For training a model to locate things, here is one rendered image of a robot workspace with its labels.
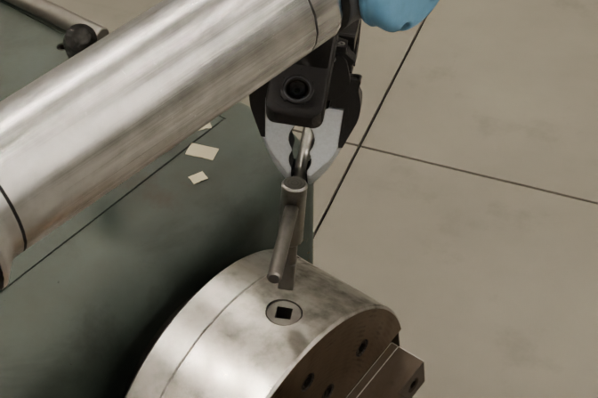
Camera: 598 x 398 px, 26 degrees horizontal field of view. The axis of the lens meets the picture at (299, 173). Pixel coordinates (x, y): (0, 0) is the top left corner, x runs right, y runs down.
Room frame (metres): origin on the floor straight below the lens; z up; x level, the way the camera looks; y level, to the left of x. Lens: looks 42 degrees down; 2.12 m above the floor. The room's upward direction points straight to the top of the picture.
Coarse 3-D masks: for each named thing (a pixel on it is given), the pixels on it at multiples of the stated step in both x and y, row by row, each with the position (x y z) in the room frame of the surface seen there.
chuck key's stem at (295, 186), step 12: (288, 180) 0.80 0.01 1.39; (300, 180) 0.80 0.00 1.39; (288, 192) 0.79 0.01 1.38; (300, 192) 0.79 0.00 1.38; (288, 204) 0.79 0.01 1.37; (300, 204) 0.79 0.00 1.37; (300, 216) 0.79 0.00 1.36; (300, 228) 0.79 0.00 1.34; (300, 240) 0.79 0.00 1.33; (288, 252) 0.79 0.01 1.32; (288, 264) 0.78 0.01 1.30; (288, 276) 0.78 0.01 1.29; (288, 288) 0.78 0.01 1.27
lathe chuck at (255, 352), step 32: (256, 288) 0.82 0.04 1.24; (320, 288) 0.83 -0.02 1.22; (352, 288) 0.86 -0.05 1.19; (224, 320) 0.78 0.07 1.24; (256, 320) 0.78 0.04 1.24; (320, 320) 0.78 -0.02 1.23; (352, 320) 0.80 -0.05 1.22; (384, 320) 0.84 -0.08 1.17; (192, 352) 0.75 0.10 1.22; (224, 352) 0.75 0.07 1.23; (256, 352) 0.74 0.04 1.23; (288, 352) 0.74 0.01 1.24; (320, 352) 0.76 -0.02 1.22; (352, 352) 0.80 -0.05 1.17; (192, 384) 0.72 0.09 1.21; (224, 384) 0.72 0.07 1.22; (256, 384) 0.71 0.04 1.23; (288, 384) 0.72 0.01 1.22; (320, 384) 0.76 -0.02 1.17; (352, 384) 0.80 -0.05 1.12
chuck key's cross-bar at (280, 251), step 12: (300, 144) 0.87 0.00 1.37; (300, 156) 0.85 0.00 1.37; (300, 168) 0.84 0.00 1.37; (288, 216) 0.77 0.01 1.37; (288, 228) 0.76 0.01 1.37; (276, 240) 0.74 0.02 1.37; (288, 240) 0.74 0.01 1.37; (276, 252) 0.73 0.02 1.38; (276, 264) 0.71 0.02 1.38; (276, 276) 0.70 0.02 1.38
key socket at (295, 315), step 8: (272, 304) 0.80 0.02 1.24; (280, 304) 0.80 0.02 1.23; (288, 304) 0.80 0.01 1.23; (272, 312) 0.79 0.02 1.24; (280, 312) 0.79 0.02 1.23; (288, 312) 0.79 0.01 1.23; (296, 312) 0.79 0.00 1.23; (272, 320) 0.78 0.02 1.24; (280, 320) 0.78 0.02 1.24; (288, 320) 0.78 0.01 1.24; (296, 320) 0.78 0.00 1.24
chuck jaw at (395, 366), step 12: (396, 336) 0.86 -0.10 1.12; (396, 348) 0.84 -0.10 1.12; (384, 360) 0.83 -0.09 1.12; (396, 360) 0.83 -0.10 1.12; (408, 360) 0.83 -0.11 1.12; (420, 360) 0.83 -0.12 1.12; (372, 372) 0.82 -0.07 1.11; (384, 372) 0.81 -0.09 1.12; (396, 372) 0.81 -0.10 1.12; (408, 372) 0.81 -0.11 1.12; (420, 372) 0.82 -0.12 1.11; (360, 384) 0.80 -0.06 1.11; (372, 384) 0.80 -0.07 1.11; (384, 384) 0.80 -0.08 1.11; (396, 384) 0.80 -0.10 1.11; (408, 384) 0.81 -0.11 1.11; (420, 384) 0.82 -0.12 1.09; (348, 396) 0.79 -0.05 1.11; (360, 396) 0.79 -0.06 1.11; (372, 396) 0.79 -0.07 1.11; (384, 396) 0.79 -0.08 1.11; (396, 396) 0.79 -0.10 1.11; (408, 396) 0.81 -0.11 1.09
